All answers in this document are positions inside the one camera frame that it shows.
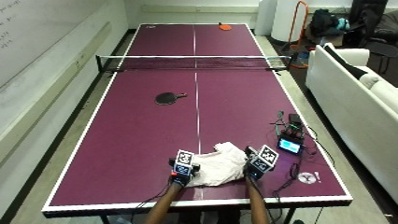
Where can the person's left hand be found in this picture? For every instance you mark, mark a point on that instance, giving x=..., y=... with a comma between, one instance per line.
x=182, y=177

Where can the person's right hand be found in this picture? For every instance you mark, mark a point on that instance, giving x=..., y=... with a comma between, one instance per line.
x=253, y=169

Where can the white cloth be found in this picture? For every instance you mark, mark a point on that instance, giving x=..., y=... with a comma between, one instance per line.
x=217, y=168

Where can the white marker cube right glove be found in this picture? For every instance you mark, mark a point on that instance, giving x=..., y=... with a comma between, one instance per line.
x=265, y=158

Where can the white marker cube glove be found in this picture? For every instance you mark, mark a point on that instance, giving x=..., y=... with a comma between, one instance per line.
x=265, y=158
x=183, y=162

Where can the white marker cube left glove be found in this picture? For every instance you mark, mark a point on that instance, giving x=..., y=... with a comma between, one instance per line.
x=183, y=162

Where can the purple table tennis table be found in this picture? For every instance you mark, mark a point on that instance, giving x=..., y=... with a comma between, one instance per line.
x=197, y=118

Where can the black table tennis paddle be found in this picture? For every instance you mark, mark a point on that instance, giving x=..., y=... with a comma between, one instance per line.
x=166, y=98

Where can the white sofa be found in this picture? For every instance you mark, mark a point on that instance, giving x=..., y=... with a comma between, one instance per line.
x=355, y=102

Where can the table tennis net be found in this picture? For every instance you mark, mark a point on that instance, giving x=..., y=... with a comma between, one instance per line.
x=194, y=63

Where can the orange table tennis paddle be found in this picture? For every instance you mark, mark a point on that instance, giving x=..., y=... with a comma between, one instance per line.
x=225, y=27

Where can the white cylindrical column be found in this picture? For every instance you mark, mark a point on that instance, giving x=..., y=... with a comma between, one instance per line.
x=287, y=20

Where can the pile of bags and clothes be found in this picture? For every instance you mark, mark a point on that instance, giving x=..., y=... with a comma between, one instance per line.
x=327, y=26

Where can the black office chair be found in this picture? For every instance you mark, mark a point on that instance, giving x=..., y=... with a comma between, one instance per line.
x=379, y=34

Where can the whiteboard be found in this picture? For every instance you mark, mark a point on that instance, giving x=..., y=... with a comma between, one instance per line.
x=37, y=34

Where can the orange metal frame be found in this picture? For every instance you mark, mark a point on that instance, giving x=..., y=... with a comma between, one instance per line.
x=298, y=34

